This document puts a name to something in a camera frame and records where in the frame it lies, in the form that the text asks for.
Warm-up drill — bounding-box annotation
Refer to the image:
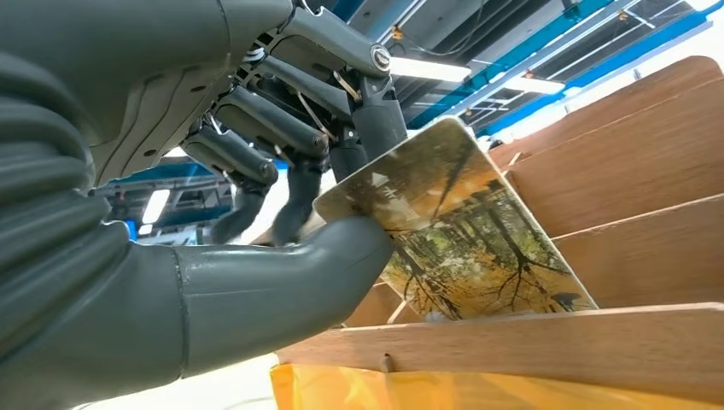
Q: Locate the yellow tray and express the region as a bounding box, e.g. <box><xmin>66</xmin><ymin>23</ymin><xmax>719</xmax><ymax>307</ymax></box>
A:
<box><xmin>269</xmin><ymin>362</ymin><xmax>724</xmax><ymax>410</ymax></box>

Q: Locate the ceiling light tube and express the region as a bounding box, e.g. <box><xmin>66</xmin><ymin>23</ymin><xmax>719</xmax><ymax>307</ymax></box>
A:
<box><xmin>503</xmin><ymin>74</ymin><xmax>567</xmax><ymax>97</ymax></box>
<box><xmin>141</xmin><ymin>188</ymin><xmax>172</xmax><ymax>226</ymax></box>
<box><xmin>388</xmin><ymin>56</ymin><xmax>473</xmax><ymax>85</ymax></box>

